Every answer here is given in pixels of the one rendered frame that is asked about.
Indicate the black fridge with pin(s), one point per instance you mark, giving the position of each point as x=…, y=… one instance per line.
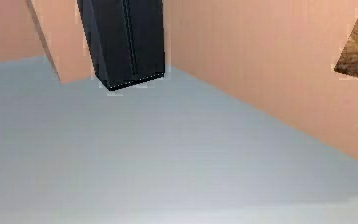
x=120, y=43

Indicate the brown framed picture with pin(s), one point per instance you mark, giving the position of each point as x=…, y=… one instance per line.
x=357, y=53

